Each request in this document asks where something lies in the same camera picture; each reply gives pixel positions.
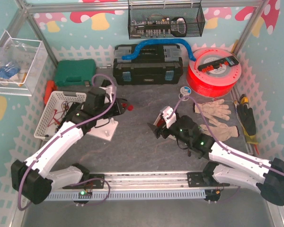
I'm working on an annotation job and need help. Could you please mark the black aluminium extrusion bar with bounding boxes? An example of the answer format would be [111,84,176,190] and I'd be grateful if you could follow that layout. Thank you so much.
[101,80,112,87]

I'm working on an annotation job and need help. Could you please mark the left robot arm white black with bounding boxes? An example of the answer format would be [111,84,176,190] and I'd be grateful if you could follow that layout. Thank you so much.
[11,85,131,205]

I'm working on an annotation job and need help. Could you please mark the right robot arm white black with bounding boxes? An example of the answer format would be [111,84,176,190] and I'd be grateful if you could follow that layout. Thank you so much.
[148,114,284,206]

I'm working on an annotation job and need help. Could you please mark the white tray of springs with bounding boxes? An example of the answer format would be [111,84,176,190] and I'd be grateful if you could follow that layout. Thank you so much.
[153,113,166,129]

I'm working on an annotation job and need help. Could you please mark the black device in basket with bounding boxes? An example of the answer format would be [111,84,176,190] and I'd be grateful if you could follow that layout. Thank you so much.
[55,102,79,132]

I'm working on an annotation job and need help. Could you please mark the white knit glove upper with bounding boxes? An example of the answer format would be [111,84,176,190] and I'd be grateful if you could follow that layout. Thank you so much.
[194,99,231,121]

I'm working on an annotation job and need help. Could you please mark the white knit glove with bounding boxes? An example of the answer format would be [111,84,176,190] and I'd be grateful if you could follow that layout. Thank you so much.
[194,99,231,121]
[208,120,240,142]

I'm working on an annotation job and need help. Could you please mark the white knit glove lower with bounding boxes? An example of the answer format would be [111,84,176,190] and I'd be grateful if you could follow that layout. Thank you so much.
[208,120,240,142]

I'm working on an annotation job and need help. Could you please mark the black plastic toolbox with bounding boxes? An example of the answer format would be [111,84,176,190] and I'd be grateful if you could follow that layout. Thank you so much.
[113,44,183,86]

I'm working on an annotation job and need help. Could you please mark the green plastic tool case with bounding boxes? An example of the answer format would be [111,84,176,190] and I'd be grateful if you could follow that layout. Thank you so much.
[54,59,97,87]

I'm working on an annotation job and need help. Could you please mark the white perforated plastic basket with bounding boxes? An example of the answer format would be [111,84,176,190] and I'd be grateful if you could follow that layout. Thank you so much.
[34,91,86,141]

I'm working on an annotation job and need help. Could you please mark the red filament spool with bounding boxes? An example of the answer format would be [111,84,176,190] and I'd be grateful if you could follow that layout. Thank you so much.
[186,47,242,98]

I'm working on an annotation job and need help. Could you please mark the black rubber glove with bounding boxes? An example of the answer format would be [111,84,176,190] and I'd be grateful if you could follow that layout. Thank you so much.
[236,104,256,136]

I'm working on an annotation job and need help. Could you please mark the black terminal strip red buttons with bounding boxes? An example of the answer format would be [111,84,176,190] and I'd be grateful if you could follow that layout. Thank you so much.
[197,55,239,72]

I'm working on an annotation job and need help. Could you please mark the blue white glove in box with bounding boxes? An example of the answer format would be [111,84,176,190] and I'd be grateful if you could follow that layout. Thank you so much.
[0,62,21,80]

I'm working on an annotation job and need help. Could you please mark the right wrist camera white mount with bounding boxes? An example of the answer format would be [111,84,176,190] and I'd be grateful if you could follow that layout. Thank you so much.
[160,106,177,128]

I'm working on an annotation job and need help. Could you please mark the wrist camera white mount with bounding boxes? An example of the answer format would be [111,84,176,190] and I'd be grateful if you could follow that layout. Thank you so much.
[160,106,177,128]
[100,85,115,104]

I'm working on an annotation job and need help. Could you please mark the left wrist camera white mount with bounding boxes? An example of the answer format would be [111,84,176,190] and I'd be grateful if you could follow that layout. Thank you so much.
[100,85,115,104]

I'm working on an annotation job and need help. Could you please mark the white peg base plate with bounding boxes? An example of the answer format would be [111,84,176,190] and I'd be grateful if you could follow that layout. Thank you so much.
[87,118,118,141]

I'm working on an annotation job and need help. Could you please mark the solder wire spool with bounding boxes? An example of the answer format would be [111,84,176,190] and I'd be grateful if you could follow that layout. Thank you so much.
[178,86,192,99]

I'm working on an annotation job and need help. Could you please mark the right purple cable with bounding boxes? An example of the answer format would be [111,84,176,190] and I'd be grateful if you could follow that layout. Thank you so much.
[169,96,284,204]

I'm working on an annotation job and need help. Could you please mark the purple cable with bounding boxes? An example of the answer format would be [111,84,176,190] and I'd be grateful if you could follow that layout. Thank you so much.
[169,96,284,204]
[18,74,117,211]

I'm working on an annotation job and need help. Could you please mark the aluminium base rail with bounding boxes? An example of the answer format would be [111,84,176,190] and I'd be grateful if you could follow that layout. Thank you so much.
[47,172,240,190]

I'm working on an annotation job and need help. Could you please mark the grey slotted cable duct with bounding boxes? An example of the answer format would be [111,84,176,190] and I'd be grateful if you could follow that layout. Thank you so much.
[45,189,206,201]

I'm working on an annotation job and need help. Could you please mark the blue corrugated hose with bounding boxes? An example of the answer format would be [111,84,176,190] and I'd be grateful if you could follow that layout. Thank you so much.
[122,38,197,62]

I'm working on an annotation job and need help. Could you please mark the orange tool handle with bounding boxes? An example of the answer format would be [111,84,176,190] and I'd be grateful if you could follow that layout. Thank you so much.
[44,80,57,105]

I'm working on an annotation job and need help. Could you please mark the black wire mesh basket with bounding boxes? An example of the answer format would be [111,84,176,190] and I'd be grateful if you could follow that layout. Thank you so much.
[128,0,205,39]

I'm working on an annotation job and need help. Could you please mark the clear acrylic wall box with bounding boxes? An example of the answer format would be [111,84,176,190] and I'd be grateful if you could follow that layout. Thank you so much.
[0,31,48,96]

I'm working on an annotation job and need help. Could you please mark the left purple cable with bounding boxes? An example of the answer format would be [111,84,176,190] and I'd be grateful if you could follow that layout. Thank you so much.
[18,74,117,211]

